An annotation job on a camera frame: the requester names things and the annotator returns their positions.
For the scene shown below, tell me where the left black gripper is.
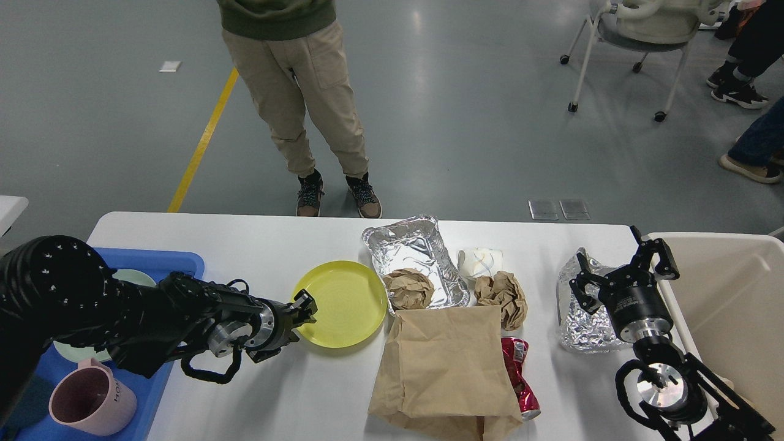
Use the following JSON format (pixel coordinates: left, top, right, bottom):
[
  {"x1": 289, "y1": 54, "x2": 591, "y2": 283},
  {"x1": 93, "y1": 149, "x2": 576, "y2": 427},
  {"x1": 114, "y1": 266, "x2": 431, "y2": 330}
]
[{"x1": 244, "y1": 288, "x2": 317, "y2": 363}]

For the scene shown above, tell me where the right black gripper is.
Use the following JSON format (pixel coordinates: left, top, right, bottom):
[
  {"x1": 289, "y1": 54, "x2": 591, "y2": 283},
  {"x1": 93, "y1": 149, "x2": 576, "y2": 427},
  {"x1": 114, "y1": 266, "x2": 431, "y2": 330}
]
[{"x1": 569, "y1": 225, "x2": 680, "y2": 342}]

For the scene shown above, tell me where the yellow plate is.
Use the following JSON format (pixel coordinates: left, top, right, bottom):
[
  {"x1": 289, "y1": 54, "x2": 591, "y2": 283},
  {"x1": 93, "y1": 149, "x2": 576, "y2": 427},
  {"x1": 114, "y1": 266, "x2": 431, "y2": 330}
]
[{"x1": 293, "y1": 260, "x2": 388, "y2": 349}]

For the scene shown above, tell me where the pink mug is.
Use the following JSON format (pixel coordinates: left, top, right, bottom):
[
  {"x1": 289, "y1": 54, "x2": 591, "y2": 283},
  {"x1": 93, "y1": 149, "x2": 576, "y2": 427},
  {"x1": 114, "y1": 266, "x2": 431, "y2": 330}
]
[{"x1": 48, "y1": 358, "x2": 137, "y2": 436}]

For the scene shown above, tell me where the dark teal mug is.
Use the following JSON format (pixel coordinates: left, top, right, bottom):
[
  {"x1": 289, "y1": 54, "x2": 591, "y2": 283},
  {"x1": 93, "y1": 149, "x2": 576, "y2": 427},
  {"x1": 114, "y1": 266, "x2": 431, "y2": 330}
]
[{"x1": 2, "y1": 375, "x2": 55, "y2": 429}]

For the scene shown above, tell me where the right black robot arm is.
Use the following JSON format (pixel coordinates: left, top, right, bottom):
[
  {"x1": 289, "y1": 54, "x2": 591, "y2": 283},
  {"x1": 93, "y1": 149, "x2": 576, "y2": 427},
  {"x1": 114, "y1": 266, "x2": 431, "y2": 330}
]
[{"x1": 568, "y1": 226, "x2": 775, "y2": 440}]

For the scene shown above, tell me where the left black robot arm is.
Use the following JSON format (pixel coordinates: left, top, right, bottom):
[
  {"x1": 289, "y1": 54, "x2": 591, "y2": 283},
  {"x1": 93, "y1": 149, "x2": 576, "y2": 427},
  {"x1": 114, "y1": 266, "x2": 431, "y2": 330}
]
[{"x1": 1, "y1": 235, "x2": 317, "y2": 421}]

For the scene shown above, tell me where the crumpled aluminium foil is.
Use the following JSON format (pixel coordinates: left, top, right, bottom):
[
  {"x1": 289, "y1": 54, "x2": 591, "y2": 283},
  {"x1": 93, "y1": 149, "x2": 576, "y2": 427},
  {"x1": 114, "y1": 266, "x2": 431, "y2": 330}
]
[{"x1": 556, "y1": 256, "x2": 631, "y2": 353}]

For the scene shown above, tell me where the metal floor plate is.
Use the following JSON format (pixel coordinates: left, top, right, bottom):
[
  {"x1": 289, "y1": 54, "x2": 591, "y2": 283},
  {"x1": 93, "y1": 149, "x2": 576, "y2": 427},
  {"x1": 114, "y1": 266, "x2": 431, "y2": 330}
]
[
  {"x1": 527, "y1": 199, "x2": 559, "y2": 221},
  {"x1": 559, "y1": 199, "x2": 591, "y2": 221}
]

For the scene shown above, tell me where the beige plastic bin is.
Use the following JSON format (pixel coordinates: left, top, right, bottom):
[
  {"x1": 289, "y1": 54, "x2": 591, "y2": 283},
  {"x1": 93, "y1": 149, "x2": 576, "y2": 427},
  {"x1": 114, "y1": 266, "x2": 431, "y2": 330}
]
[{"x1": 650, "y1": 232, "x2": 783, "y2": 440}]

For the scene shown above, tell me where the crumpled brown paper wad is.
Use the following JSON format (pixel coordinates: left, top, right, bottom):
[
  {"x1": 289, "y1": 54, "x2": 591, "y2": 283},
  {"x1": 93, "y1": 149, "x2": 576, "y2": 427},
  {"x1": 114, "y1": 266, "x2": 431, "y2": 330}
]
[{"x1": 474, "y1": 271, "x2": 529, "y2": 331}]

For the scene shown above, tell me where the crumpled brown paper ball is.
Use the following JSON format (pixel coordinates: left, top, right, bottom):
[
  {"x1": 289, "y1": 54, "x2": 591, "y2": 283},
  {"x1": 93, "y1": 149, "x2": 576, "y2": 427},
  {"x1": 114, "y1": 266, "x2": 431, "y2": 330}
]
[{"x1": 382, "y1": 268, "x2": 435, "y2": 310}]

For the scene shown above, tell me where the crushed red can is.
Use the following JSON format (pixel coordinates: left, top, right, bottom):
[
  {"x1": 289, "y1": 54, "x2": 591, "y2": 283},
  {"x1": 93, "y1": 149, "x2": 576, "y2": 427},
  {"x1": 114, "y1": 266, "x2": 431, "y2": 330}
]
[{"x1": 501, "y1": 337, "x2": 541, "y2": 421}]

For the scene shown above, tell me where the light green plate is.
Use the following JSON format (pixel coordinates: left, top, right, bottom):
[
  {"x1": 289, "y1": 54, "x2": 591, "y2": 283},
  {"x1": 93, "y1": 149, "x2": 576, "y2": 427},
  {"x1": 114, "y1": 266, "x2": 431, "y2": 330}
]
[{"x1": 53, "y1": 269, "x2": 156, "y2": 364}]

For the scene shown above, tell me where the aluminium foil tray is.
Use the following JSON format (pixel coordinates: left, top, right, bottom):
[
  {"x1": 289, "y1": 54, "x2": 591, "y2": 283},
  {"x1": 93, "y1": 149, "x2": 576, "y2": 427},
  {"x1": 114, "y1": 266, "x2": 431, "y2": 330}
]
[{"x1": 362, "y1": 214, "x2": 471, "y2": 309}]

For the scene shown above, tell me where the brown paper bag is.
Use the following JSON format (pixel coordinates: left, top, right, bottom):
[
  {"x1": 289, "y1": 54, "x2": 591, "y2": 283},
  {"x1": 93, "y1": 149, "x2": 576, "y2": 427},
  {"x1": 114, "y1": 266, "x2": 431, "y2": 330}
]
[{"x1": 369, "y1": 306, "x2": 523, "y2": 440}]

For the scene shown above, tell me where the white office chair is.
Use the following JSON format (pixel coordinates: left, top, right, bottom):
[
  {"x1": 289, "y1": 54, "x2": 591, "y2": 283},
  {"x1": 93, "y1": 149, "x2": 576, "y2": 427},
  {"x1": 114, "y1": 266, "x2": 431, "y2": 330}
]
[{"x1": 559, "y1": 1, "x2": 730, "y2": 122}]

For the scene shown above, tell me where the blue plastic tray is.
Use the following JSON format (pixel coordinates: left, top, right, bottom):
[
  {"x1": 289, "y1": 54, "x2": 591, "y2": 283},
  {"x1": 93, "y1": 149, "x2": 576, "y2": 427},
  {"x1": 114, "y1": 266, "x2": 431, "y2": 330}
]
[{"x1": 15, "y1": 248, "x2": 205, "y2": 440}]

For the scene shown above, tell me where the person in khaki trousers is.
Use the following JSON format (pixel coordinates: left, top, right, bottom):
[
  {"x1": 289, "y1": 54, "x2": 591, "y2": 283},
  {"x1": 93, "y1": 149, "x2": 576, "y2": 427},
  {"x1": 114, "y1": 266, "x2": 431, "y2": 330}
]
[{"x1": 217, "y1": 1, "x2": 383, "y2": 219}]

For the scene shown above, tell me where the person in black sneakers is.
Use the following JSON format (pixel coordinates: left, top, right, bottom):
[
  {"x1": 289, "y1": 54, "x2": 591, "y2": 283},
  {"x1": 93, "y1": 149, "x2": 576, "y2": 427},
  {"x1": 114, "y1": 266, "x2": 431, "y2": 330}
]
[{"x1": 706, "y1": 1, "x2": 783, "y2": 110}]

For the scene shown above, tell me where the white side table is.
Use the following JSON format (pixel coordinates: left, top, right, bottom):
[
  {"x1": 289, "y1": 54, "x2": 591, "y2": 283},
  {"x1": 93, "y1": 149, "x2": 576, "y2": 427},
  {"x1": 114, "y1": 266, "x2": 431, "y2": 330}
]
[{"x1": 0, "y1": 195, "x2": 30, "y2": 237}]

